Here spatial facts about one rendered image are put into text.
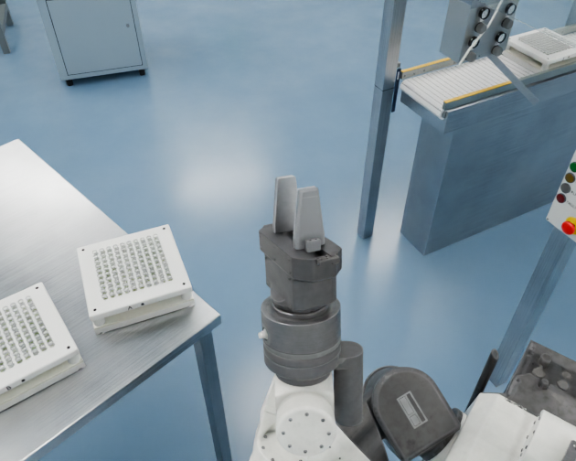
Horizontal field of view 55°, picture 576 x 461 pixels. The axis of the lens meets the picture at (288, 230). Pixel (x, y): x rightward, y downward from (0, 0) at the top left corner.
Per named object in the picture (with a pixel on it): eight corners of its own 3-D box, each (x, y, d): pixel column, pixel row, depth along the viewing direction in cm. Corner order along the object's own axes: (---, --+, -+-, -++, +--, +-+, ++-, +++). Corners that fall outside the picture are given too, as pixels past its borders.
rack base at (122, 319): (96, 335, 132) (93, 328, 130) (82, 265, 149) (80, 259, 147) (195, 305, 139) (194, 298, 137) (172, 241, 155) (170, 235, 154)
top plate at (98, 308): (90, 322, 129) (89, 316, 127) (78, 252, 145) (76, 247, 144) (193, 292, 135) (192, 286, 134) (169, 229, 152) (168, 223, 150)
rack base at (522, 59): (542, 77, 227) (544, 71, 225) (499, 53, 243) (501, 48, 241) (583, 64, 235) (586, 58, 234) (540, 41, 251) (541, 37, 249)
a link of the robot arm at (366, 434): (332, 418, 88) (390, 355, 90) (374, 460, 86) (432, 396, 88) (337, 427, 76) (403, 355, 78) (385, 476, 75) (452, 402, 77)
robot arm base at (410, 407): (342, 408, 90) (385, 353, 92) (405, 462, 88) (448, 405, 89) (350, 417, 75) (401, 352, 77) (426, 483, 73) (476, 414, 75)
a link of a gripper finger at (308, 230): (320, 185, 54) (321, 242, 57) (291, 189, 53) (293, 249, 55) (327, 188, 53) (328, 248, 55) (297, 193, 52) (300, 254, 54)
